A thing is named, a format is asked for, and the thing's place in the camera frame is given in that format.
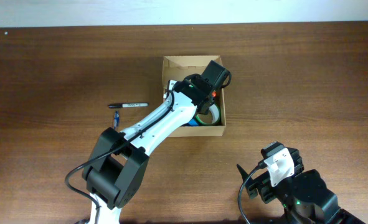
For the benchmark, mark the blue ballpoint pen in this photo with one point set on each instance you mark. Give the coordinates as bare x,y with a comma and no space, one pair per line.
116,120

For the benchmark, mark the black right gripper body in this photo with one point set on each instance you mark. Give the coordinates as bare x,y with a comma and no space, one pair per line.
253,185

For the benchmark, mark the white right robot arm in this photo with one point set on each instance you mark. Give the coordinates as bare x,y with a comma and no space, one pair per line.
303,194

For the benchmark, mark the green tape roll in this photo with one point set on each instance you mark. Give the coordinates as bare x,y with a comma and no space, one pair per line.
211,118

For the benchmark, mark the blue plastic case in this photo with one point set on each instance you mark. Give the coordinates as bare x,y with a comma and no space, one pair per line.
193,122

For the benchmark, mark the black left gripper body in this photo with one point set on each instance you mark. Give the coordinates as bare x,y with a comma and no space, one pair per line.
204,107

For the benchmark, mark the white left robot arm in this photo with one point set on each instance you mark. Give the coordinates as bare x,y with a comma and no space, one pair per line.
119,159

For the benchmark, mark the brown cardboard box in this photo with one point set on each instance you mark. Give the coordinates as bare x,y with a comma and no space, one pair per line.
178,67

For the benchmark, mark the black marker pen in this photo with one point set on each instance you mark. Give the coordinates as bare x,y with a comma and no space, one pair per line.
126,105

